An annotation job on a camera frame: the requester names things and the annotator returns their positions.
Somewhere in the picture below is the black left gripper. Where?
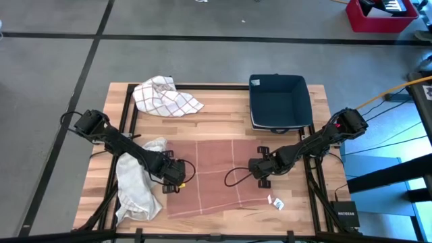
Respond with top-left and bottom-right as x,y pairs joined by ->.
158,150 -> 187,194

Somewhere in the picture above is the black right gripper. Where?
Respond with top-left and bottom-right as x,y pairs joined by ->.
248,145 -> 283,189

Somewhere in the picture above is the white towel with beige stripes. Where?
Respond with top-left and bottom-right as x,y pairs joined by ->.
115,136 -> 169,225

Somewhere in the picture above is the pink towel with white lines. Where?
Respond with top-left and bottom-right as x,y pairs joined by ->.
165,139 -> 286,219

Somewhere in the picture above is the white towel with red checks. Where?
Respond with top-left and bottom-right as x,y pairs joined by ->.
132,75 -> 205,118

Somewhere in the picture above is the navy blue fabric bin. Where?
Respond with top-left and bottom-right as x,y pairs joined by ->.
248,73 -> 314,135

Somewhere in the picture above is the black Netgear router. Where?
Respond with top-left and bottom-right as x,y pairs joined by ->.
329,200 -> 360,229

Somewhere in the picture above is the black overhead beam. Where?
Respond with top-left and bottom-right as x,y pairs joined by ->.
347,153 -> 432,194

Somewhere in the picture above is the red plastic crate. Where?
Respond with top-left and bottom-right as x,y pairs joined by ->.
345,0 -> 420,34

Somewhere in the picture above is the black device with white keys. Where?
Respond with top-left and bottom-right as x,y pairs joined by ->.
359,0 -> 411,17

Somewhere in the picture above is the black left camera cable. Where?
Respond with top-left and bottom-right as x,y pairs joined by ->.
144,158 -> 197,187

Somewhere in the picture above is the black camera cable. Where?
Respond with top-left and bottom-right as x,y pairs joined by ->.
144,158 -> 197,187
224,167 -> 253,188

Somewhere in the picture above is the black right camera cable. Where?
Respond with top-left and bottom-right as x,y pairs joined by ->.
224,167 -> 253,188

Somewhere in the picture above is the black table frame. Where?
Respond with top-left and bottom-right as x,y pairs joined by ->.
72,82 -> 364,243

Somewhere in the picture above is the black floor cable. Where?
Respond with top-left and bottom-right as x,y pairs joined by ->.
340,136 -> 429,157

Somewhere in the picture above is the yellow cable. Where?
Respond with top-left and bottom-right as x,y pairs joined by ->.
356,76 -> 432,111

